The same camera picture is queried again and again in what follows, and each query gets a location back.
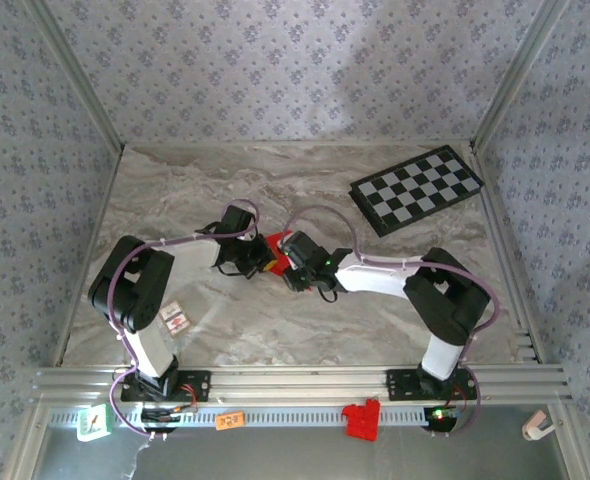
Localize grey slotted cable duct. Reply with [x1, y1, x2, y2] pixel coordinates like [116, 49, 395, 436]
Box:
[47, 405, 471, 429]

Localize aluminium frame post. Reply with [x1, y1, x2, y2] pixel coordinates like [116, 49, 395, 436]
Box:
[469, 0, 574, 151]
[24, 0, 126, 151]

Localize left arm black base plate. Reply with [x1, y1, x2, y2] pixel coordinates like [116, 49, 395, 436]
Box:
[119, 369, 212, 404]

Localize long aluminium mounting rail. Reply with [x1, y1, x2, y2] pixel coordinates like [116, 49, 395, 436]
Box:
[32, 363, 574, 406]

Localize red plastic piece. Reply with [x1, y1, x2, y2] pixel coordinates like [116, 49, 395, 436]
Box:
[264, 230, 296, 279]

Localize black grey chessboard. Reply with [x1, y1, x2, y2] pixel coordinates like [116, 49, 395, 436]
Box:
[349, 144, 486, 239]

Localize aluminium table side rail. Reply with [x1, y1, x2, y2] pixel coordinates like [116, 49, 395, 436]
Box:
[52, 144, 125, 367]
[474, 144, 547, 365]

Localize red toy brick block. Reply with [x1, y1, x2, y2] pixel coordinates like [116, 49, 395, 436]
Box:
[341, 397, 381, 442]

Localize orange paper tag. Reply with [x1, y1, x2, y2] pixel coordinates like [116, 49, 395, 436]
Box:
[214, 411, 246, 432]

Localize grey metal sheet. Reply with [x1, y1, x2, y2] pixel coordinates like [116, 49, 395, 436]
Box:
[39, 404, 571, 480]

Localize white plastic hook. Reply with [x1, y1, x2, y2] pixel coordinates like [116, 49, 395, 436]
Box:
[521, 409, 557, 442]

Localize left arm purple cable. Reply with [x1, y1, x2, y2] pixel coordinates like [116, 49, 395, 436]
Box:
[105, 198, 261, 441]

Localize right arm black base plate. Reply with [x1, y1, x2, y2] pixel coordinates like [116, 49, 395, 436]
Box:
[385, 368, 478, 402]

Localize green white card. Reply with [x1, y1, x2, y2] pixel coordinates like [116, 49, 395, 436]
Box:
[76, 403, 114, 443]

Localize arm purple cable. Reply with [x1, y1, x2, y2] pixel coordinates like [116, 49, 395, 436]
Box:
[285, 204, 500, 439]
[105, 198, 261, 441]

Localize small printed card packet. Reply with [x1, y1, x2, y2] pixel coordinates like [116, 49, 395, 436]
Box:
[158, 299, 193, 337]

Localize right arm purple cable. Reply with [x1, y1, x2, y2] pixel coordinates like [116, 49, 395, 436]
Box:
[285, 204, 500, 439]

